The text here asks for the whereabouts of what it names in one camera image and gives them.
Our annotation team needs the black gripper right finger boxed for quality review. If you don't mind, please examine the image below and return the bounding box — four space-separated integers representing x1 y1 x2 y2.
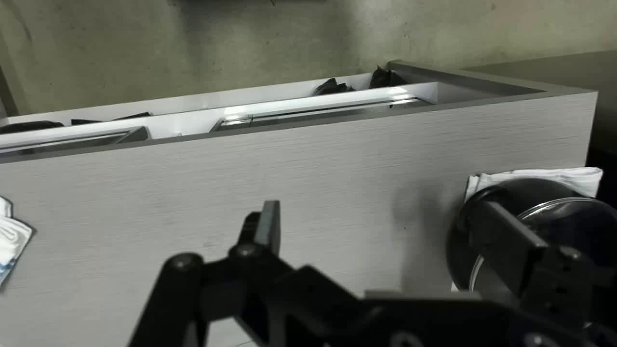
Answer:
464 198 617 347

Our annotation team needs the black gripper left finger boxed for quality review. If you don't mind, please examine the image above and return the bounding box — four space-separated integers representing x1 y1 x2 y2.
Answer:
128 198 354 347

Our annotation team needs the grey kitchen counter cabinet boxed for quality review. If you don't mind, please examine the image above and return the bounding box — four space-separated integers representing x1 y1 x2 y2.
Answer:
0 59 600 165

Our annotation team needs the white towel with blue stripes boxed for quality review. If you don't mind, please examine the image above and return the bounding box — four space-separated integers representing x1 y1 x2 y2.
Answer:
0 194 37 292

